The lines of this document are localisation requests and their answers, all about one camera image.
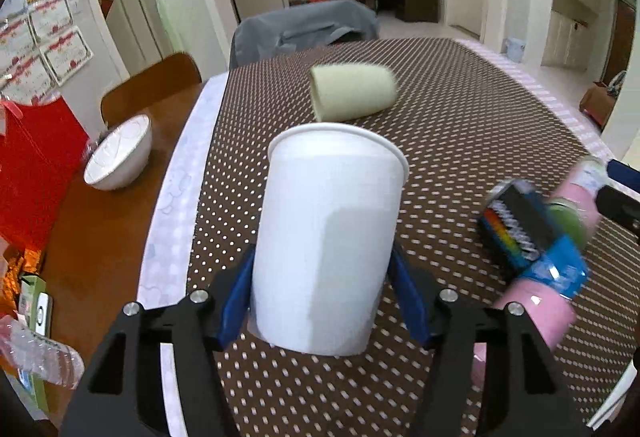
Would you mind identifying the white paper cup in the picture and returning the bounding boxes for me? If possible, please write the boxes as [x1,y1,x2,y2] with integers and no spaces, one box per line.
[247,123,409,357]

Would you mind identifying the cream foam cup lying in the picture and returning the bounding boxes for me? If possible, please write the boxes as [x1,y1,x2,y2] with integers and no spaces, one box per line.
[309,64,398,122]

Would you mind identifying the pink green labelled bottle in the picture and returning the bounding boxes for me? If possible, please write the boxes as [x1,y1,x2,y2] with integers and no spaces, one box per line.
[470,156,609,391]

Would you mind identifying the blue black cylindrical container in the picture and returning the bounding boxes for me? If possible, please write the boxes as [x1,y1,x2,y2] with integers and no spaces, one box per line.
[477,179,588,299]

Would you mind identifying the clear plastic bottle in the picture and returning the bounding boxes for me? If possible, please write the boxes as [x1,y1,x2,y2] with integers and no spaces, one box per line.
[1,316,85,389]

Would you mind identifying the brown polka dot tablecloth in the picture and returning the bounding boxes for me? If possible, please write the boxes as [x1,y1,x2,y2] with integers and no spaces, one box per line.
[139,38,613,436]

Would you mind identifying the light blue bin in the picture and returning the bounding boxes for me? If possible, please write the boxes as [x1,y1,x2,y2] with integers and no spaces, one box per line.
[506,36,526,64]

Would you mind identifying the white ceramic bowl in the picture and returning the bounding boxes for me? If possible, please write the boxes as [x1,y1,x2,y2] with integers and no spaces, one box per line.
[84,114,152,191]

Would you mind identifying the red cloth bag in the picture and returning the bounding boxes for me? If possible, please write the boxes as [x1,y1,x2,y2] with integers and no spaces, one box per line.
[1,98,89,249]

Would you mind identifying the grey covered chair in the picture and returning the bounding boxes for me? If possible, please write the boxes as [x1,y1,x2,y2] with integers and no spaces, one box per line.
[229,0,378,69]

